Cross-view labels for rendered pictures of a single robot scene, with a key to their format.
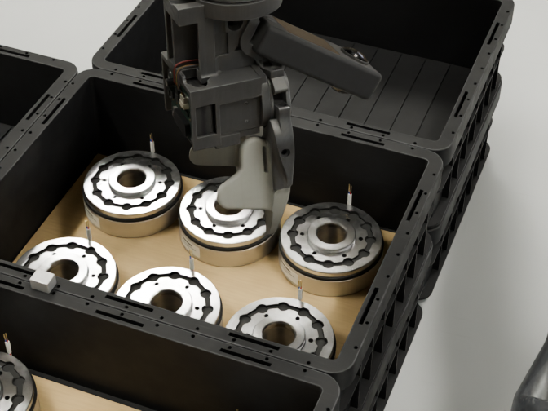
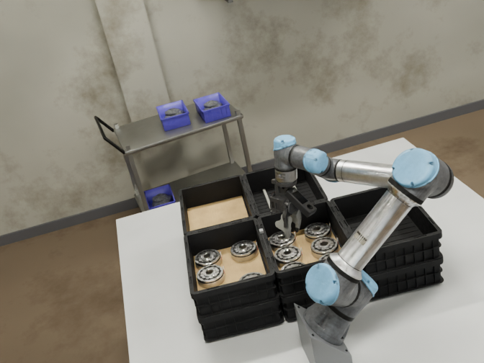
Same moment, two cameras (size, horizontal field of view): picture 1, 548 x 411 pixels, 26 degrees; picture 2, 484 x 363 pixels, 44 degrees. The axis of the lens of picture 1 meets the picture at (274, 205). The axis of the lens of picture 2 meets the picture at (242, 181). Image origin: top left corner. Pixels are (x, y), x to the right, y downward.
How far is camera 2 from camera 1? 1.65 m
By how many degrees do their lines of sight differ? 54
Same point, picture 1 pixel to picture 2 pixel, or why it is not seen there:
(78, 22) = not seen: hidden behind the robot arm
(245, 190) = (280, 225)
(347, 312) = not seen: hidden behind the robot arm
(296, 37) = (292, 195)
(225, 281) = (309, 258)
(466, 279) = (387, 305)
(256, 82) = (281, 201)
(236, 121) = (279, 208)
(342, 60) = (301, 204)
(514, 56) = not seen: outside the picture
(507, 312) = (383, 317)
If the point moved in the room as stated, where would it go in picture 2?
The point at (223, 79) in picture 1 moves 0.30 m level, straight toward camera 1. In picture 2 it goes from (277, 197) to (204, 235)
